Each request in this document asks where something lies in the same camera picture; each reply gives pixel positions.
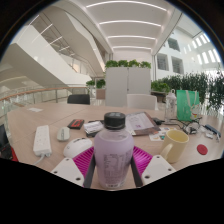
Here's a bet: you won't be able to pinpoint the long green hedge planter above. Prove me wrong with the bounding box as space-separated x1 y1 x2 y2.
150 71 224 113

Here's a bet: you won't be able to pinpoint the flat round red coaster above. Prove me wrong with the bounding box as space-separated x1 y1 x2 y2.
196 143 209 156

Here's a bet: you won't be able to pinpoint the colourful sticker sheet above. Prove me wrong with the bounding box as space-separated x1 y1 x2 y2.
148 125 178 142

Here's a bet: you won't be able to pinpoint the row of green leafy plants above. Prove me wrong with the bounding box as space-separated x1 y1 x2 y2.
104 59 152 70

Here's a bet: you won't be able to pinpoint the brown-backed open booklet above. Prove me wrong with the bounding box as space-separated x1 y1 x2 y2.
124 111 162 137

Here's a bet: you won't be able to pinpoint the white computer mouse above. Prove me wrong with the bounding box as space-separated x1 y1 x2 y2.
63 137 93 159

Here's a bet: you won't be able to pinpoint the ceiling light strips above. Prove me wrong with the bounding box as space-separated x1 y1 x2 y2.
85 0 168 51

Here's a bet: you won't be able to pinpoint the black tablet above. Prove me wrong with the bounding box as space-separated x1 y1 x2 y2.
84 119 106 138

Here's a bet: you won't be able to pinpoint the small pale grey mouse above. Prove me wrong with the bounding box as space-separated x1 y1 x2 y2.
56 126 71 142

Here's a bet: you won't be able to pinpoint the purple drink bottle black cap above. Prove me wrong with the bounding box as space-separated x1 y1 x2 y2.
93 111 135 191

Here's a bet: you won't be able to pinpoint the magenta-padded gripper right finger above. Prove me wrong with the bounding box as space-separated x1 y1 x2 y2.
130 145 177 188

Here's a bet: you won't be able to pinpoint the black power bank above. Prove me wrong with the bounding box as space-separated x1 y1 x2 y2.
152 117 166 126

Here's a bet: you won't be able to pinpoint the white paper sheet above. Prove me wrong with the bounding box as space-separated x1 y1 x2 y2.
27 106 44 113

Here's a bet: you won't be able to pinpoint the black office chair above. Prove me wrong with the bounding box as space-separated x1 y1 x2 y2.
66 93 91 106

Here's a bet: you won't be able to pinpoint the white plastic chair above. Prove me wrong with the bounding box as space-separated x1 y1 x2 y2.
126 93 158 111

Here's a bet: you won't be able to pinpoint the small green potted plant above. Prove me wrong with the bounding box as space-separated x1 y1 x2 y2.
85 79 97 91
95 78 107 100

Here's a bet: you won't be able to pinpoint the white card stack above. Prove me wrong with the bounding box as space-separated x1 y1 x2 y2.
83 120 105 136

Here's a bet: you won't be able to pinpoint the cream yellow mug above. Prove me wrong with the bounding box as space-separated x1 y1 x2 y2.
160 129 190 164

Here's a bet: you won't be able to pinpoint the wooden-topped glass railing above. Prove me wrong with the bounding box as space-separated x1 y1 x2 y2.
0 86 89 111

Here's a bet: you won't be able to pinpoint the small black red box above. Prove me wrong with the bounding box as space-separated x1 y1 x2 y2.
67 118 85 130

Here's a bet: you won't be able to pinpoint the white power strip cable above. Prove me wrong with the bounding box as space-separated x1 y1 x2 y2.
33 154 47 166

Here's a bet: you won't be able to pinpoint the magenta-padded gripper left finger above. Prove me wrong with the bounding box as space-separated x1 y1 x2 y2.
50 146 96 189

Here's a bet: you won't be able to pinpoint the red and black chair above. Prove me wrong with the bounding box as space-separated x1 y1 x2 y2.
0 123 19 163

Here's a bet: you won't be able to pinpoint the white power strip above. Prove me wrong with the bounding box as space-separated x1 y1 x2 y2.
32 124 53 158

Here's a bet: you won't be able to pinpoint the clear plastic water bottle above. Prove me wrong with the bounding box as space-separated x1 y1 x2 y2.
164 88 178 123

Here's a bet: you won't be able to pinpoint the green tote bag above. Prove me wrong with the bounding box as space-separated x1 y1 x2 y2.
175 89 201 122

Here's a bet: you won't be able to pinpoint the tall white cabinet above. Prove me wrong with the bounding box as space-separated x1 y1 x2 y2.
104 66 152 108

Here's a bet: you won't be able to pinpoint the tangle of black cables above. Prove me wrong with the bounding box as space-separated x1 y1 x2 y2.
161 116 204 135

